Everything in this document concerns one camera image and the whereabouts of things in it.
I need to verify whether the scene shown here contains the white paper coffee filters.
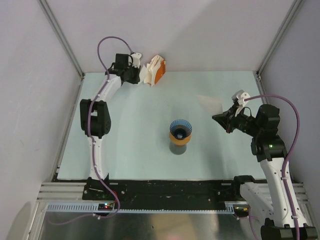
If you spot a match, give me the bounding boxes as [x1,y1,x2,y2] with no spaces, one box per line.
[138,55,164,86]

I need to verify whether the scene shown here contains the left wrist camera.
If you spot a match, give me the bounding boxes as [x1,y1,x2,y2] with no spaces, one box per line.
[130,52,143,69]

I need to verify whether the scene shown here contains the blue glass dripper cone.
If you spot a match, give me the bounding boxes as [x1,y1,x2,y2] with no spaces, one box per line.
[169,119,193,140]

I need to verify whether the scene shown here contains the aluminium frame rail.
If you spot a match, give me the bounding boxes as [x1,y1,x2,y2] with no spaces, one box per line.
[37,182,85,203]

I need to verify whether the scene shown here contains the glass beaker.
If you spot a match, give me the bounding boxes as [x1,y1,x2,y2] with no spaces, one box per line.
[169,142,187,155]

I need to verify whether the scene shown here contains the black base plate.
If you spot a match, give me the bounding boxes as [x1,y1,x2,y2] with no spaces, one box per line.
[82,176,244,211]

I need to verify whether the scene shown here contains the orange filter box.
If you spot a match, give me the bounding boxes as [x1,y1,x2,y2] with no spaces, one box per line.
[152,58,166,86]

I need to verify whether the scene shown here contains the single white paper filter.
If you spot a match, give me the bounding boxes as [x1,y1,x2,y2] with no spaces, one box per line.
[197,95,223,117]

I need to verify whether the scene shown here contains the white cable duct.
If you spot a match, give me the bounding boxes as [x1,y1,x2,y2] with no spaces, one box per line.
[46,202,235,215]

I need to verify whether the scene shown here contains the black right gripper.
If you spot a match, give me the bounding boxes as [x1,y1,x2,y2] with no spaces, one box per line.
[212,103,262,137]

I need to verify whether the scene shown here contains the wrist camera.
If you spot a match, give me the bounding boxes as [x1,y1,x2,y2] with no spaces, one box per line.
[231,89,251,117]
[130,52,143,69]

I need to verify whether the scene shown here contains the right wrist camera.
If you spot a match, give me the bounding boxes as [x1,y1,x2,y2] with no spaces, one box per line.
[231,89,251,117]

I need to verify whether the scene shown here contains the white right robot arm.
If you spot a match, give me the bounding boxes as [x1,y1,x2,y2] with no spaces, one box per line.
[212,104,318,240]

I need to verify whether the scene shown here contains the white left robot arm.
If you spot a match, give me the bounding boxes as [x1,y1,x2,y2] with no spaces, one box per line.
[79,52,142,200]

